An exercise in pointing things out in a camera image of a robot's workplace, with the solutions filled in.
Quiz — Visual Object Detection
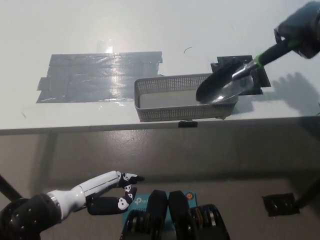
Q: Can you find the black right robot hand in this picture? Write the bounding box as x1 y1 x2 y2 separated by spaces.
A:
273 1 320 60

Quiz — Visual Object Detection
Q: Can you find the black floor tape patch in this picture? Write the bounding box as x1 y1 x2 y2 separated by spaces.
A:
261 192 301 217

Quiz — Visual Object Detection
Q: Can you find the small black tape strip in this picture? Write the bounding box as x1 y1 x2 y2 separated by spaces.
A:
178 120 198 129

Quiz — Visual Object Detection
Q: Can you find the teal box with black feet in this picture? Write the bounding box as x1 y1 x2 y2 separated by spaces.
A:
119 189 230 240

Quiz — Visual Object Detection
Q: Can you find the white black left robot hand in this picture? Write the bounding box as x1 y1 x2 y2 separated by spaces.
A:
47 170 145 222

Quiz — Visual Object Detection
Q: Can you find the large grey duct tape patch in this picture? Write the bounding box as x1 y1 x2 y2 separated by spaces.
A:
36 51 163 104

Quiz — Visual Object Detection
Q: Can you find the black diagonal table leg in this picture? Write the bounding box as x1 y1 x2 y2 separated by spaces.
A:
297 178 320 209
0 173 22 201

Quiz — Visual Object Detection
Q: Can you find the steel garden trowel green-black handle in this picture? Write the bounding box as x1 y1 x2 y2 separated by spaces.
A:
195 41 302 105

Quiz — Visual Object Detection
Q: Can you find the grey perforated plastic basket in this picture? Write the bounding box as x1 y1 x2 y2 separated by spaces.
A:
133 72 238 123

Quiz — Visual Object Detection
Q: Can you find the teal tp-link box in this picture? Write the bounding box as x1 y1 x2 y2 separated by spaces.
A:
122 191 198 230

